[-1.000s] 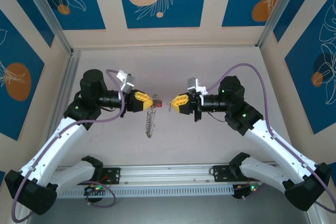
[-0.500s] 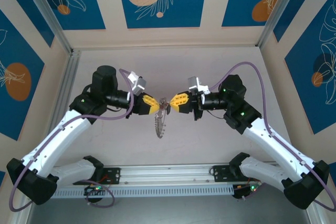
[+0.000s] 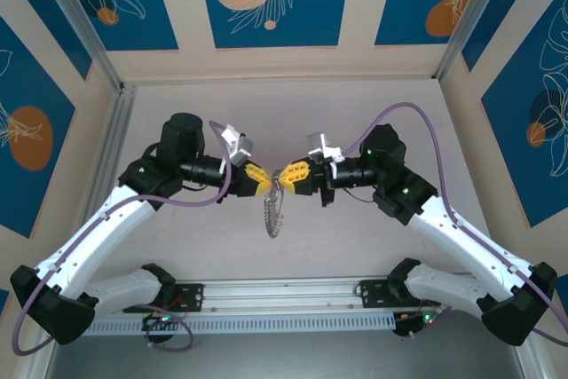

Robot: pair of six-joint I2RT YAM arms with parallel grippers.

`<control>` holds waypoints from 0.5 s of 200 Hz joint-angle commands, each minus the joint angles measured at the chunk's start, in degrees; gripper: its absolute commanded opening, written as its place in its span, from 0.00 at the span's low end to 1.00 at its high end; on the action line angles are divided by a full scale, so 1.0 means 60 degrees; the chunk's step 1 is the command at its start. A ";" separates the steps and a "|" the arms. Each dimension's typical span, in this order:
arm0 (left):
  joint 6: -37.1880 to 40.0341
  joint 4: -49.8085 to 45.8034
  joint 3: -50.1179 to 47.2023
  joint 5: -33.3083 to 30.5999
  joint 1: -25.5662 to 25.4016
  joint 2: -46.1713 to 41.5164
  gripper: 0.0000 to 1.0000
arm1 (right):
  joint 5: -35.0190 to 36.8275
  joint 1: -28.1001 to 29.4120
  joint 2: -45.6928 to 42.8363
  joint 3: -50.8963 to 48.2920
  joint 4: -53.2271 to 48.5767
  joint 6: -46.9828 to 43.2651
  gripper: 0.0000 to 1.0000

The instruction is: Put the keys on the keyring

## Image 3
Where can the small LED circuit board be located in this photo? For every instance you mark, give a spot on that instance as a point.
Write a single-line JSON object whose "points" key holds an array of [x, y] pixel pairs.
{"points": [[160, 320], [421, 318]]}

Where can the aluminium table edge rail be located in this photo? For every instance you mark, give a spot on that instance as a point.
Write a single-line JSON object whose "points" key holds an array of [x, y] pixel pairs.
{"points": [[122, 121]]}

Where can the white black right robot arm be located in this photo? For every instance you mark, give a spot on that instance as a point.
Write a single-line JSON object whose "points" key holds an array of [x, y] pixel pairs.
{"points": [[466, 246]]}

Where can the aluminium frame post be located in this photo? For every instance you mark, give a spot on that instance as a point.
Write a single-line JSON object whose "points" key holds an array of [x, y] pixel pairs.
{"points": [[76, 10], [475, 10]]}

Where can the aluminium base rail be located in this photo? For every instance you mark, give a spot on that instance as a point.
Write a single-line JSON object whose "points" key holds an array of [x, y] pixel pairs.
{"points": [[284, 297]]}

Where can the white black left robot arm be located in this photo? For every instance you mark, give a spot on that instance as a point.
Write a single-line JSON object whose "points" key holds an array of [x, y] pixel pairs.
{"points": [[89, 237]]}

